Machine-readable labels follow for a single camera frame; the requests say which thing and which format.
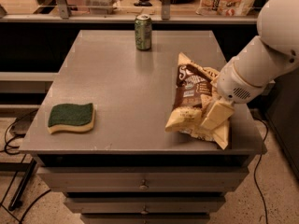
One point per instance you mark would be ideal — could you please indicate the black metal stand leg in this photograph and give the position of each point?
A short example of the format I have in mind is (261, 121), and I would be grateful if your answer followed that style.
(27, 169)

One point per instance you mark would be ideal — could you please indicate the grey drawer cabinet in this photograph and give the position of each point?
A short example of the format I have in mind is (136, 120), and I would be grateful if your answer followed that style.
(99, 172)

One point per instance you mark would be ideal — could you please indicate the top drawer knob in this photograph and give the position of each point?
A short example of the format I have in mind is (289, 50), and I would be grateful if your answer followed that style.
(144, 185)

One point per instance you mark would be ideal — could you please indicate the green and yellow sponge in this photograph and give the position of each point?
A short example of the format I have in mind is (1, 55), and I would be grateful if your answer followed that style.
(71, 118)

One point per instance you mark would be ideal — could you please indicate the grey metal railing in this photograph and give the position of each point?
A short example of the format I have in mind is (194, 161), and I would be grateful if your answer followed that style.
(124, 11)

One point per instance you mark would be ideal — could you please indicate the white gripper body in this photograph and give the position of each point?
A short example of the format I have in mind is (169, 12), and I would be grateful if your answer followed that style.
(232, 84)

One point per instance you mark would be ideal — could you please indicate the brown sea salt chip bag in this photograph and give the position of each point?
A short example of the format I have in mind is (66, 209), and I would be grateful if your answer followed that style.
(193, 94)

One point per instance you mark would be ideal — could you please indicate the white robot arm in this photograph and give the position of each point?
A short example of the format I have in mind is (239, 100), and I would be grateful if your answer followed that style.
(273, 52)

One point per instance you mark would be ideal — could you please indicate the printed snack bag in background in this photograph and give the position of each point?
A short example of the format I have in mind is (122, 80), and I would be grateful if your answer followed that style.
(225, 0)

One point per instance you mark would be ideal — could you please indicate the drawer knob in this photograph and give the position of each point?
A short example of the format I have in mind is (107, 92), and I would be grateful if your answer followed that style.
(144, 211)
(144, 185)

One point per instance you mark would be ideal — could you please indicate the green soda can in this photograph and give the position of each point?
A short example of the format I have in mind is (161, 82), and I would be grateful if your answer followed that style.
(143, 29)

